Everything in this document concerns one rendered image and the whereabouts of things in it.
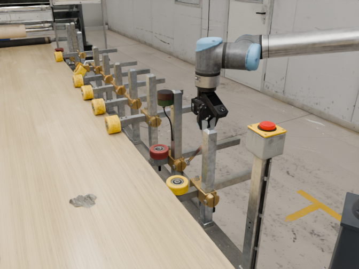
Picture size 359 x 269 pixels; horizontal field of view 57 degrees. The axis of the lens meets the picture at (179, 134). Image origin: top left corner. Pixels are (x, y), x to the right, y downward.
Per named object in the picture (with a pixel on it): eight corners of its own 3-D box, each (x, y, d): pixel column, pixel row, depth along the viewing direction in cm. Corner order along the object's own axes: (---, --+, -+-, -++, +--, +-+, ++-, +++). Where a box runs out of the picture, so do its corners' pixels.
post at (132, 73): (139, 148, 191) (133, 67, 170) (141, 151, 188) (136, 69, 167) (133, 150, 190) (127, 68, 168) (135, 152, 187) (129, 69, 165)
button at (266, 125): (267, 125, 86) (268, 119, 85) (278, 131, 83) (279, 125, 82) (255, 128, 84) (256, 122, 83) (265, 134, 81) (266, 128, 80)
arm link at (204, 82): (225, 74, 117) (201, 78, 113) (224, 88, 119) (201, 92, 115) (211, 68, 124) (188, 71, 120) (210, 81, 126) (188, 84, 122)
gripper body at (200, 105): (207, 109, 131) (208, 80, 126) (218, 117, 125) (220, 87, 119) (190, 112, 128) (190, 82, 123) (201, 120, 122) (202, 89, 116)
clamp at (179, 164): (172, 156, 150) (172, 146, 148) (186, 170, 139) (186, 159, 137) (161, 158, 147) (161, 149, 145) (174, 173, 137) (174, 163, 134)
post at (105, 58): (113, 120, 232) (107, 52, 210) (115, 122, 229) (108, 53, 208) (108, 121, 230) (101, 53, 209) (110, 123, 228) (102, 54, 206)
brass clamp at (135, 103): (133, 100, 185) (133, 92, 183) (142, 108, 175) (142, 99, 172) (123, 102, 183) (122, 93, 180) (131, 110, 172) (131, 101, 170)
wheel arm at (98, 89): (163, 81, 214) (163, 76, 212) (165, 82, 211) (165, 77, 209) (85, 93, 193) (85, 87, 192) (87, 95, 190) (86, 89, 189)
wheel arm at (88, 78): (148, 72, 234) (148, 66, 232) (150, 73, 231) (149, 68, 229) (76, 81, 213) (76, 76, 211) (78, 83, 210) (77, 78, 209)
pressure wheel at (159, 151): (164, 164, 148) (163, 141, 143) (172, 172, 142) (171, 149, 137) (147, 168, 145) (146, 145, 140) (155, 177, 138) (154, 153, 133)
